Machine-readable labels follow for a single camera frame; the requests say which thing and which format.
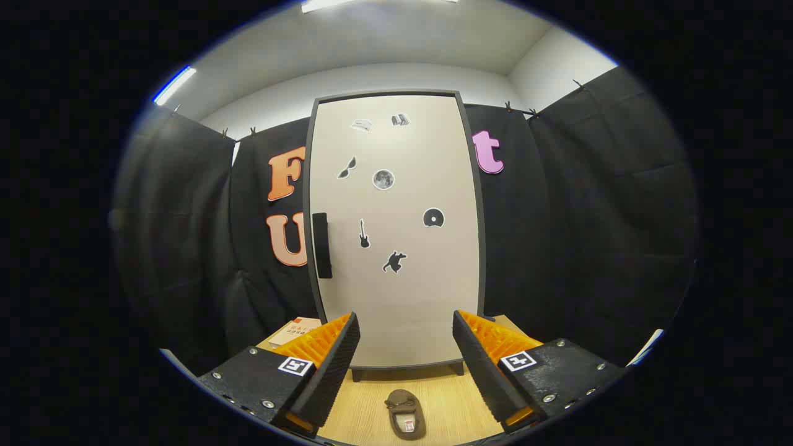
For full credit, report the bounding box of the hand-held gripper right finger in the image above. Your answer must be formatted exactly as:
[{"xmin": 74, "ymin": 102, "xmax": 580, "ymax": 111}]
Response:
[{"xmin": 452, "ymin": 310, "xmax": 628, "ymax": 434}]

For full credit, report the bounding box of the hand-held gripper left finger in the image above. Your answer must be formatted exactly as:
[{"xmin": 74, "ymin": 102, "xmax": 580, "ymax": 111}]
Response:
[{"xmin": 197, "ymin": 312, "xmax": 361, "ymax": 438}]

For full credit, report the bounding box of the brown fuzzy shoe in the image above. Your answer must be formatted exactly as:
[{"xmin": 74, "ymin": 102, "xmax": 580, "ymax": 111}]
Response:
[{"xmin": 384, "ymin": 389, "xmax": 427, "ymax": 441}]

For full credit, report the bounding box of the beige shoe cabinet door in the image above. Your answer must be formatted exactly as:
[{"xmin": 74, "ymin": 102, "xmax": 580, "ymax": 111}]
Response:
[{"xmin": 309, "ymin": 95, "xmax": 481, "ymax": 369}]

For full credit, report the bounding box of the grey shoe cabinet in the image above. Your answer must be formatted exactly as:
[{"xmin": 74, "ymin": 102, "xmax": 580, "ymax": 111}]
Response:
[{"xmin": 304, "ymin": 90, "xmax": 487, "ymax": 382}]

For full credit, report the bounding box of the black door handle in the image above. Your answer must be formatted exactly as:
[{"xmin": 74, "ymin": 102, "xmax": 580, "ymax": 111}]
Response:
[{"xmin": 312, "ymin": 212, "xmax": 333, "ymax": 279}]

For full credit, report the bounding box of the white orange cover book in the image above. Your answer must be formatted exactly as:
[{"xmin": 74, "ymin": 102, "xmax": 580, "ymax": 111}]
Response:
[{"xmin": 268, "ymin": 317, "xmax": 323, "ymax": 348}]

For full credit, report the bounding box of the black backdrop cloth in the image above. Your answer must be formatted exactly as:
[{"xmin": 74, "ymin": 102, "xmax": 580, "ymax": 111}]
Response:
[{"xmin": 112, "ymin": 65, "xmax": 698, "ymax": 378}]

